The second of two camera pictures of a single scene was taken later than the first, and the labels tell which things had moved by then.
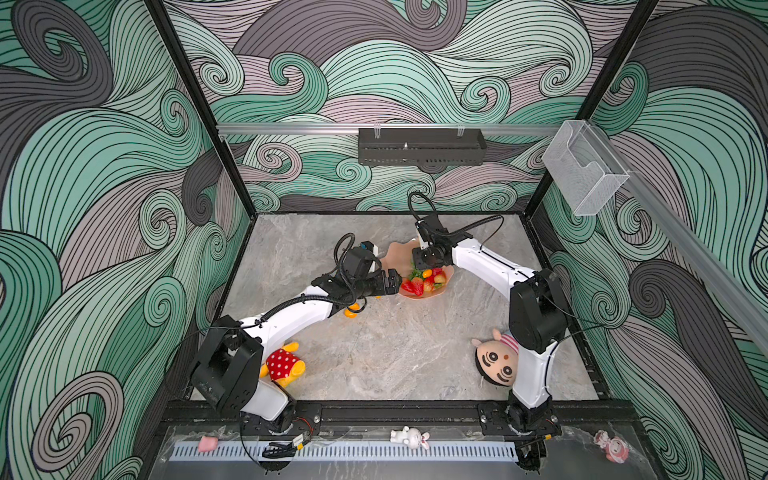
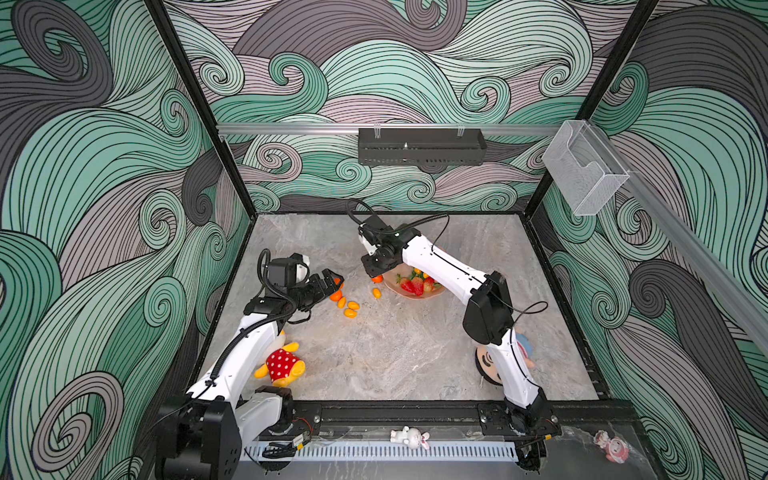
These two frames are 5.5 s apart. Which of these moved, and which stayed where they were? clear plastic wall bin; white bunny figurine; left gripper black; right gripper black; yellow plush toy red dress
Moved: right gripper black; left gripper black
Stayed: clear plastic wall bin; yellow plush toy red dress; white bunny figurine
